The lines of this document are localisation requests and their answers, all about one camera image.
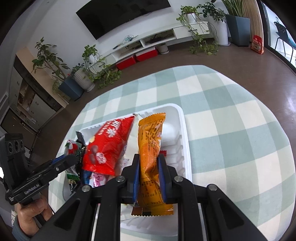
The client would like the black sesame snack packet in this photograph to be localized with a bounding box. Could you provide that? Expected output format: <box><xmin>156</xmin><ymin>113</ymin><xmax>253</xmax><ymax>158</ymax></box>
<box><xmin>76</xmin><ymin>131</ymin><xmax>86</xmax><ymax>146</ymax></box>

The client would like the orange snack packet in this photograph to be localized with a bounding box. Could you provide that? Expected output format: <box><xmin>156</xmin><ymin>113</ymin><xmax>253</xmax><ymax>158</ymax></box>
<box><xmin>132</xmin><ymin>113</ymin><xmax>174</xmax><ymax>216</ymax></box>

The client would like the red kitkat snack bag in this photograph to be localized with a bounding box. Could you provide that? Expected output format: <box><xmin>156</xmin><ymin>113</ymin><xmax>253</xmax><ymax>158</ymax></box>
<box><xmin>82</xmin><ymin>115</ymin><xmax>135</xmax><ymax>176</ymax></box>

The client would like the pink snack packet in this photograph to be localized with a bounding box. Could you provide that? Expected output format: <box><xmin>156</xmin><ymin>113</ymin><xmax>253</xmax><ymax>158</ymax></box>
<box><xmin>89</xmin><ymin>172</ymin><xmax>109</xmax><ymax>188</ymax></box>

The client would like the white red long snack bag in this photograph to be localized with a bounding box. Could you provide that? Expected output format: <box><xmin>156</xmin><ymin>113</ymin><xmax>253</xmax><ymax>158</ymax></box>
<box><xmin>115</xmin><ymin>114</ymin><xmax>142</xmax><ymax>176</ymax></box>

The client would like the red patterned candy packet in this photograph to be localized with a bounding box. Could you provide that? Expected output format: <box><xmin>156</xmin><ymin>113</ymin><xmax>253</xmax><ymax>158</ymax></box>
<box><xmin>159</xmin><ymin>150</ymin><xmax>167</xmax><ymax>157</ymax></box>

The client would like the blue snack packet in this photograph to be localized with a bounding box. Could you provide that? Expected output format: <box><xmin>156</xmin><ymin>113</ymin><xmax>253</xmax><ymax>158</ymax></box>
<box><xmin>82</xmin><ymin>170</ymin><xmax>92</xmax><ymax>185</ymax></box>

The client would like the person's left forearm grey sleeve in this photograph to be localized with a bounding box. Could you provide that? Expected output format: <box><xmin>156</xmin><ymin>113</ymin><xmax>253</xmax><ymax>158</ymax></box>
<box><xmin>12</xmin><ymin>216</ymin><xmax>31</xmax><ymax>241</ymax></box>

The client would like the person's left hand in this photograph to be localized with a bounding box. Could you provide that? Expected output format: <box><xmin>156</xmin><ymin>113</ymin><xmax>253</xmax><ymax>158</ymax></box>
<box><xmin>15</xmin><ymin>194</ymin><xmax>53</xmax><ymax>237</ymax></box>

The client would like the green snack packet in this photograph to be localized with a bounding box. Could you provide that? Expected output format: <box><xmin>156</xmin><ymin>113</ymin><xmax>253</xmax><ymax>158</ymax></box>
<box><xmin>64</xmin><ymin>140</ymin><xmax>86</xmax><ymax>194</ymax></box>

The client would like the white plastic tray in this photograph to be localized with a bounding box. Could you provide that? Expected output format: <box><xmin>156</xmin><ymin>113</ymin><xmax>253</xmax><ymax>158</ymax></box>
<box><xmin>62</xmin><ymin>103</ymin><xmax>193</xmax><ymax>237</ymax></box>

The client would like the wooden cabinet shelf unit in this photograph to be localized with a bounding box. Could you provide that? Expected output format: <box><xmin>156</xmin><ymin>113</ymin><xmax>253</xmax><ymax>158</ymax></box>
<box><xmin>1</xmin><ymin>47</ymin><xmax>68</xmax><ymax>150</ymax></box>

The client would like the green white checkered tablecloth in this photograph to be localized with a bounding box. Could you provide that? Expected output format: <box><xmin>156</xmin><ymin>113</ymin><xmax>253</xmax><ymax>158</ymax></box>
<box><xmin>47</xmin><ymin>64</ymin><xmax>296</xmax><ymax>241</ymax></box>

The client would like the plant in white ribbed pot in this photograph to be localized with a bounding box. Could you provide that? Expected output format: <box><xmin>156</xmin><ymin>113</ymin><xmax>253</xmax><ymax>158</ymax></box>
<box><xmin>70</xmin><ymin>63</ymin><xmax>95</xmax><ymax>92</ymax></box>

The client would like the small trailing plant on console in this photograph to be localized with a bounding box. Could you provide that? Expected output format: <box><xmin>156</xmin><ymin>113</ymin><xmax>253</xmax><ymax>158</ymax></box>
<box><xmin>82</xmin><ymin>45</ymin><xmax>121</xmax><ymax>89</ymax></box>

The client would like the left tree in dark pot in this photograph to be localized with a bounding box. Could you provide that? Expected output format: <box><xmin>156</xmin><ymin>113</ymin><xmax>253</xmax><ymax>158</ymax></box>
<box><xmin>32</xmin><ymin>38</ymin><xmax>84</xmax><ymax>101</ymax></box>

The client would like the left red storage box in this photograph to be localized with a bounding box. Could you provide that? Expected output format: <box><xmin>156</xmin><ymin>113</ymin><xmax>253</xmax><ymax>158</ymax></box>
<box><xmin>115</xmin><ymin>55</ymin><xmax>137</xmax><ymax>70</ymax></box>

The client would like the red storage box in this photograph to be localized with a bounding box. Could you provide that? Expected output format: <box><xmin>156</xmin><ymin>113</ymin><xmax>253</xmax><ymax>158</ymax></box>
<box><xmin>115</xmin><ymin>55</ymin><xmax>137</xmax><ymax>70</ymax></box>
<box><xmin>135</xmin><ymin>47</ymin><xmax>158</xmax><ymax>62</ymax></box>

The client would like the right red storage box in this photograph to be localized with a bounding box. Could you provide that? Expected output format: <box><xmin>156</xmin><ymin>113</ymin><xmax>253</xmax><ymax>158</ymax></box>
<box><xmin>135</xmin><ymin>47</ymin><xmax>158</xmax><ymax>62</ymax></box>

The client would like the small grey pot under console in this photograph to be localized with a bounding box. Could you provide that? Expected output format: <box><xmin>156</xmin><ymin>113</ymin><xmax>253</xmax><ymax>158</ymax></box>
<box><xmin>157</xmin><ymin>43</ymin><xmax>169</xmax><ymax>55</ymax></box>

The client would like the white tv console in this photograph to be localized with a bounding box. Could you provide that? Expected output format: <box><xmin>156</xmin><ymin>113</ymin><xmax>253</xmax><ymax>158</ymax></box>
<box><xmin>102</xmin><ymin>20</ymin><xmax>209</xmax><ymax>64</ymax></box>

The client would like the trailing plant on stand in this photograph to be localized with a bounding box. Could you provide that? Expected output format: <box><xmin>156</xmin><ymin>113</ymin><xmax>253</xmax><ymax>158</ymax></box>
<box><xmin>176</xmin><ymin>6</ymin><xmax>218</xmax><ymax>56</ymax></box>

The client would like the red gift bag on floor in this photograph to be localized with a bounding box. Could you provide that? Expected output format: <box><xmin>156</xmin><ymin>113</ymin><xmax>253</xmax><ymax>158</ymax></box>
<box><xmin>250</xmin><ymin>35</ymin><xmax>264</xmax><ymax>55</ymax></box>

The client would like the plant in white tall pot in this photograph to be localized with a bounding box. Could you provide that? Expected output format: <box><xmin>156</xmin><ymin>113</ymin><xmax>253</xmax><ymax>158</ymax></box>
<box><xmin>197</xmin><ymin>2</ymin><xmax>230</xmax><ymax>47</ymax></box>

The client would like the tall plant in blue pot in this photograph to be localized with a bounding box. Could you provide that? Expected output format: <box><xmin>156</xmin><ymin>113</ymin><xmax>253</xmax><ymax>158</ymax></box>
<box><xmin>222</xmin><ymin>1</ymin><xmax>250</xmax><ymax>47</ymax></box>

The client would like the black balcony chair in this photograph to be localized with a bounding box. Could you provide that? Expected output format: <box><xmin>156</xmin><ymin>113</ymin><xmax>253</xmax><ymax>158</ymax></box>
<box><xmin>274</xmin><ymin>22</ymin><xmax>295</xmax><ymax>62</ymax></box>

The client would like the beige curtain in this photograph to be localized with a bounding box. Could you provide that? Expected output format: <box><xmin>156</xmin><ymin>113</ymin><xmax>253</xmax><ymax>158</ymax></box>
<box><xmin>242</xmin><ymin>0</ymin><xmax>264</xmax><ymax>43</ymax></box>

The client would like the black wall television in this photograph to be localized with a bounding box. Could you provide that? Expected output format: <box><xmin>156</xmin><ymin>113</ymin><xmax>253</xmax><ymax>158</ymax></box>
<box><xmin>76</xmin><ymin>0</ymin><xmax>171</xmax><ymax>40</ymax></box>

